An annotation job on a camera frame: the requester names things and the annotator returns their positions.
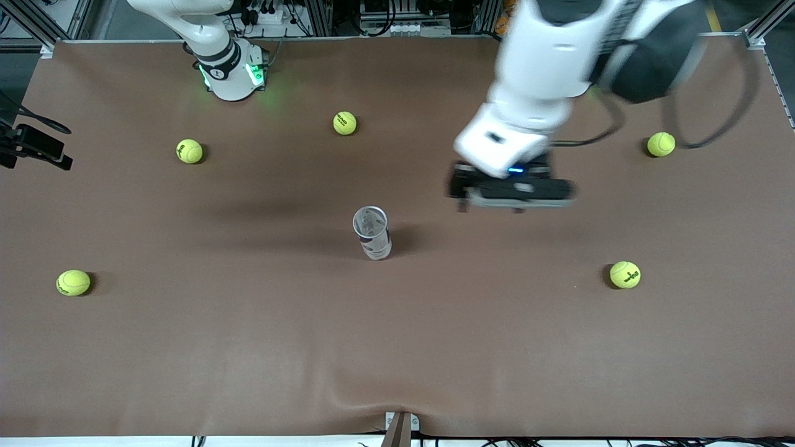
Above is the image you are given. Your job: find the white tennis ball can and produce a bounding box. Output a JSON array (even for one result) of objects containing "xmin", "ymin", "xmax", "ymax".
[{"xmin": 352, "ymin": 205, "xmax": 393, "ymax": 261}]

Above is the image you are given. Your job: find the brown table mat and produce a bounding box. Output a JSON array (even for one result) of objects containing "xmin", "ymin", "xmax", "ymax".
[{"xmin": 0, "ymin": 34, "xmax": 795, "ymax": 439}]

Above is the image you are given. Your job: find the white connector row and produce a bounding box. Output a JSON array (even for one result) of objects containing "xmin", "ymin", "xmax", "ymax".
[{"xmin": 360, "ymin": 22, "xmax": 451, "ymax": 37}]

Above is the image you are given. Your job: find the orange objects pile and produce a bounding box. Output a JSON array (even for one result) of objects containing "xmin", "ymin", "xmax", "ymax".
[{"xmin": 496, "ymin": 0, "xmax": 521, "ymax": 35}]

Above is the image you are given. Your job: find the white power strip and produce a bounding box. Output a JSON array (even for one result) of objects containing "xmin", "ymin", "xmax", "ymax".
[{"xmin": 245, "ymin": 5, "xmax": 288, "ymax": 27}]

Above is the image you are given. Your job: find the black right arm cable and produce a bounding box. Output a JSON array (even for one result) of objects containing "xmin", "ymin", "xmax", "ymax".
[{"xmin": 0, "ymin": 92, "xmax": 72, "ymax": 135}]

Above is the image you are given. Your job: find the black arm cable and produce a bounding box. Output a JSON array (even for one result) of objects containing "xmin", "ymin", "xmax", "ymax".
[
  {"xmin": 550, "ymin": 37, "xmax": 761, "ymax": 150},
  {"xmin": 0, "ymin": 92, "xmax": 72, "ymax": 135}
]

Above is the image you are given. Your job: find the aluminium frame strut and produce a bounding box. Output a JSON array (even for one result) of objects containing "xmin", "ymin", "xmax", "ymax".
[
  {"xmin": 742, "ymin": 0, "xmax": 795, "ymax": 52},
  {"xmin": 0, "ymin": 0, "xmax": 60, "ymax": 60}
]

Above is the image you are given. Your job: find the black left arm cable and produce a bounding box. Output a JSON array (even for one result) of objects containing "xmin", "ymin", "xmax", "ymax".
[{"xmin": 550, "ymin": 37, "xmax": 761, "ymax": 150}]

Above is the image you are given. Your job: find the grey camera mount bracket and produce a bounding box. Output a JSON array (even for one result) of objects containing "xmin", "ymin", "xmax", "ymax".
[{"xmin": 384, "ymin": 411, "xmax": 421, "ymax": 447}]

